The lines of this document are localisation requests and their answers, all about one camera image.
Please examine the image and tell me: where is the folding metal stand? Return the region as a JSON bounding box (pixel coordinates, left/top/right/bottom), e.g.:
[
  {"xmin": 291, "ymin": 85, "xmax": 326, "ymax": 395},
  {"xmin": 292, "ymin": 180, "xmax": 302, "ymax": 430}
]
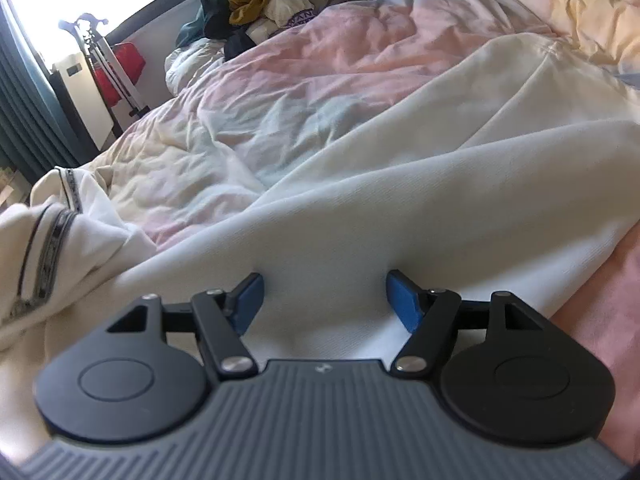
[{"xmin": 58, "ymin": 12, "xmax": 152, "ymax": 118}]

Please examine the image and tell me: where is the white garment with patterned trim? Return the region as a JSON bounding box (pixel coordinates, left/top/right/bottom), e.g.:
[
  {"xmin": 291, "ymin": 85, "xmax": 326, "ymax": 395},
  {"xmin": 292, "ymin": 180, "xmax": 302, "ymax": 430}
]
[{"xmin": 0, "ymin": 165, "xmax": 157, "ymax": 353}]

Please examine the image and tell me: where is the red bag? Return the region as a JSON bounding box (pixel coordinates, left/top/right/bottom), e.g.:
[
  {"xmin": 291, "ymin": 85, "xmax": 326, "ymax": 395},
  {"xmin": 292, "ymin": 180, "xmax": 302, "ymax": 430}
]
[{"xmin": 92, "ymin": 42, "xmax": 147, "ymax": 109}]

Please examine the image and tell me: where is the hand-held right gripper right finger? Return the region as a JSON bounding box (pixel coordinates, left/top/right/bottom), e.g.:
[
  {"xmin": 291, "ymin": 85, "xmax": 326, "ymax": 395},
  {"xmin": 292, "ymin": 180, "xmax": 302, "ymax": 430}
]
[{"xmin": 386, "ymin": 269, "xmax": 547, "ymax": 380}]

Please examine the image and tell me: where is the purple patterned cloth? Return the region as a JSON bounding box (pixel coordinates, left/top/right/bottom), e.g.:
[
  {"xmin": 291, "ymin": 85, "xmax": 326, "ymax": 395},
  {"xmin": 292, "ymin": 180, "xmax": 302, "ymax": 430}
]
[{"xmin": 286, "ymin": 7, "xmax": 322, "ymax": 29}]

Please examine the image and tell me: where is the dark crumpled garment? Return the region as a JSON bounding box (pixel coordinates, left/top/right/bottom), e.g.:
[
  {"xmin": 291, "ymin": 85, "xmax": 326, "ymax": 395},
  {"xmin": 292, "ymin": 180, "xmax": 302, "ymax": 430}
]
[{"xmin": 205, "ymin": 10, "xmax": 268, "ymax": 60}]

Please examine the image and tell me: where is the teal pleated curtain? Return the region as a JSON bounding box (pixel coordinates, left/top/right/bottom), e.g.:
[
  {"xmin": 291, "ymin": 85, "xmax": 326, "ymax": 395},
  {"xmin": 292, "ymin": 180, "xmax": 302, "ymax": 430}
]
[{"xmin": 0, "ymin": 0, "xmax": 82, "ymax": 173}]

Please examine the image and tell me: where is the white crumpled garment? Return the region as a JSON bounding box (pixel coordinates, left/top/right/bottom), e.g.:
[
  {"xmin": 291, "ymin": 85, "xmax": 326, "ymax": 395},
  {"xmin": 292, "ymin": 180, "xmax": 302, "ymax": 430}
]
[{"xmin": 247, "ymin": 0, "xmax": 323, "ymax": 43}]

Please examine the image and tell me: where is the teal cloth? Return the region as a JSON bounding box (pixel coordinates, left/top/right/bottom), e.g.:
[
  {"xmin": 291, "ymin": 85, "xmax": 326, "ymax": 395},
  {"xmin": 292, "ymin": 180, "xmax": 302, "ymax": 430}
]
[{"xmin": 175, "ymin": 6, "xmax": 212, "ymax": 49}]

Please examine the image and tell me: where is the pink bed sheet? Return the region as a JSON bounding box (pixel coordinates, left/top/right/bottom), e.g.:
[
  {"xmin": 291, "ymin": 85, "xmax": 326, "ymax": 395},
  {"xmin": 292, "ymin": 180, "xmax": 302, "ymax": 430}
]
[{"xmin": 547, "ymin": 227, "xmax": 640, "ymax": 463}]

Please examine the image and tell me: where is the pastel pink yellow duvet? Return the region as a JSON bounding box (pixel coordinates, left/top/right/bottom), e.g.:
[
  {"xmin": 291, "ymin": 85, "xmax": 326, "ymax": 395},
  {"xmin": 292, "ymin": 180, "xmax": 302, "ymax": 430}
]
[{"xmin": 80, "ymin": 0, "xmax": 640, "ymax": 256}]

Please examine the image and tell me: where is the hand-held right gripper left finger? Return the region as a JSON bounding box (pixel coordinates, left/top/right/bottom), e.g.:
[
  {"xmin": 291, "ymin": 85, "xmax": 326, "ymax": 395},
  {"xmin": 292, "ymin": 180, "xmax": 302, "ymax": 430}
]
[{"xmin": 106, "ymin": 272, "xmax": 265, "ymax": 384}]

